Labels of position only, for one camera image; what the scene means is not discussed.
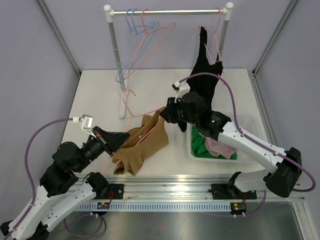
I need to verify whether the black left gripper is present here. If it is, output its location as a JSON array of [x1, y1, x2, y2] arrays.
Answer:
[[74, 125, 131, 173]]

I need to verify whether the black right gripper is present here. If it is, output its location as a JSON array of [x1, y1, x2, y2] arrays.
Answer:
[[160, 95, 199, 127]]

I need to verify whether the pink hanger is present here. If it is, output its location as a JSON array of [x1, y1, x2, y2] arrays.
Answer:
[[117, 8, 176, 83], [99, 89, 159, 176], [198, 7, 229, 87]]

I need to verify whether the mustard brown tank top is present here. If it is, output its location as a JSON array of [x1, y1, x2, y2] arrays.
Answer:
[[111, 107, 169, 176]]

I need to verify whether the black tank top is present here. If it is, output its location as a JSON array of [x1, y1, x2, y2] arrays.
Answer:
[[178, 26, 224, 133]]

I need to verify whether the green tank top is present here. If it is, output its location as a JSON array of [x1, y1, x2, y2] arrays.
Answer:
[[191, 126, 238, 160]]

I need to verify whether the pink tank top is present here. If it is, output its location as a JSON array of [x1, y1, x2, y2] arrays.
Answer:
[[204, 137, 238, 159]]

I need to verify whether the light blue hanger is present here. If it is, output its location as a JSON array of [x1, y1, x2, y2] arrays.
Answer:
[[118, 8, 160, 82], [115, 8, 153, 84]]

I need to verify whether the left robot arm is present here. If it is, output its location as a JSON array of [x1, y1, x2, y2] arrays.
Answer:
[[0, 126, 130, 240]]

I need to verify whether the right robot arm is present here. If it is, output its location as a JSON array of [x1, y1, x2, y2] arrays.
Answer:
[[160, 92, 302, 198]]

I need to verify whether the white plastic laundry basket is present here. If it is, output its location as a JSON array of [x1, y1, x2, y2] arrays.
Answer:
[[186, 113, 263, 164]]

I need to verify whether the white and chrome clothes rack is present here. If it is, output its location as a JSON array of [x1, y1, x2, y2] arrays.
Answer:
[[103, 2, 235, 119]]

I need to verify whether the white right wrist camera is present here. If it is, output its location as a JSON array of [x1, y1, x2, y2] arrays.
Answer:
[[171, 81, 190, 103]]

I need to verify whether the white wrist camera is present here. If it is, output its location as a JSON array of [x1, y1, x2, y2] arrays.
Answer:
[[171, 81, 190, 103], [71, 114, 96, 138]]

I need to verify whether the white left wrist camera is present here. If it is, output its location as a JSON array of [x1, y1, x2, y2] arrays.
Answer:
[[71, 114, 96, 138]]

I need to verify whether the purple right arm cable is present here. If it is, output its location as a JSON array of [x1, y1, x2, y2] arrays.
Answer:
[[178, 72, 316, 192]]

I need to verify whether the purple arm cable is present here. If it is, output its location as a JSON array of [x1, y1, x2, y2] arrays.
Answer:
[[178, 72, 316, 192], [4, 117, 76, 240]]

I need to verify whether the white slotted cable duct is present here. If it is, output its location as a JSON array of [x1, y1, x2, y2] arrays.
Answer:
[[76, 202, 231, 212]]

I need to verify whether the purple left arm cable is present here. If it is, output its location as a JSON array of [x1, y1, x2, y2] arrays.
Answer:
[[4, 117, 76, 240]]

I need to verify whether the left aluminium frame post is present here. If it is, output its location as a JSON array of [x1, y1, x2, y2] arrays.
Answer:
[[35, 0, 82, 78]]

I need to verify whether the aluminium frame post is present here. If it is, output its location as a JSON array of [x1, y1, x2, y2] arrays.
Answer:
[[252, 0, 300, 77], [35, 0, 82, 78]]

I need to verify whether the right aluminium frame post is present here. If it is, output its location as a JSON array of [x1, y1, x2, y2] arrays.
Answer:
[[252, 0, 300, 77]]

